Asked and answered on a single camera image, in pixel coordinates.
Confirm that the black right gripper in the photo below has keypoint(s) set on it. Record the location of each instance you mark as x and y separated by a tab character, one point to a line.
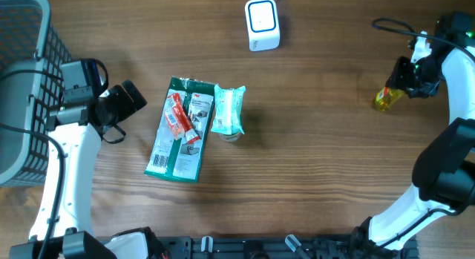
402	82

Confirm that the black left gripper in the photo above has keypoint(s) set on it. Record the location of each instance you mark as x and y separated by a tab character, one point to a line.
130	106

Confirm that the yellow oil bottle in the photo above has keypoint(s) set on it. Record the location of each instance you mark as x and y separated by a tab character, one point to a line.
386	97

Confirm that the red snack packet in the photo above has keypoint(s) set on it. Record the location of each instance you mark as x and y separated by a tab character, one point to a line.
177	121

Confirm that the green 3M gloves package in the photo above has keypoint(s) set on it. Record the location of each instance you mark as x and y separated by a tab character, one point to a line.
174	159

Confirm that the teal wet wipes pack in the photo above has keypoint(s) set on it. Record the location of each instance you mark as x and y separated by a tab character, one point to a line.
228	107

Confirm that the green white round tub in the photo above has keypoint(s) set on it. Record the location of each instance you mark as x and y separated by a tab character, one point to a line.
230	137

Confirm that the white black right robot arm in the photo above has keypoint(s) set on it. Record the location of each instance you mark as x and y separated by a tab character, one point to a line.
442	179

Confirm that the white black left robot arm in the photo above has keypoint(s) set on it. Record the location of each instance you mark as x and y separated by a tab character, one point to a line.
74	133

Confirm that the white cube barcode scanner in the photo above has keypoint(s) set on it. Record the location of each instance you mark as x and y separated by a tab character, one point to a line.
262	25

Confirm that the grey mesh shopping basket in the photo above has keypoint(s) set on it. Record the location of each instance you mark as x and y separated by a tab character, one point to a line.
31	82

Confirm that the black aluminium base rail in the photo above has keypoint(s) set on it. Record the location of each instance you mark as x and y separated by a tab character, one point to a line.
331	247

